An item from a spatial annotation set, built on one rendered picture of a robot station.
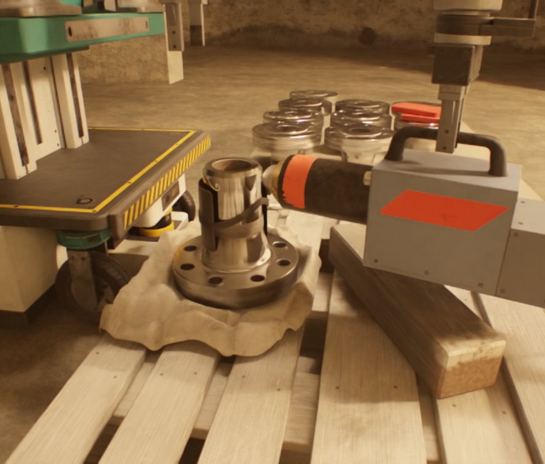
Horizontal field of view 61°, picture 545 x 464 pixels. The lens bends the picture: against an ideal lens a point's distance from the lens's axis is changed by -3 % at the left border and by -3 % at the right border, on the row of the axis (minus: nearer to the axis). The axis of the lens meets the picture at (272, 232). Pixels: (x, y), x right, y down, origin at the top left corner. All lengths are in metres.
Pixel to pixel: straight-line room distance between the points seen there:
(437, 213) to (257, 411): 0.38
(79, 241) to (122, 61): 4.14
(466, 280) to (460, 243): 0.06
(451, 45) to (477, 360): 0.44
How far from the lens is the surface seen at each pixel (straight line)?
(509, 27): 0.71
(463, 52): 0.67
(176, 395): 0.75
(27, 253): 1.11
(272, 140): 1.70
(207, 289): 0.89
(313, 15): 9.90
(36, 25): 0.94
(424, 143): 2.02
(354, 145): 1.68
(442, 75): 0.68
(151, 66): 4.97
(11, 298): 1.12
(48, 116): 1.39
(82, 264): 1.07
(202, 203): 0.91
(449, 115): 0.72
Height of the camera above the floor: 0.66
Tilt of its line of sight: 25 degrees down
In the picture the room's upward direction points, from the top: straight up
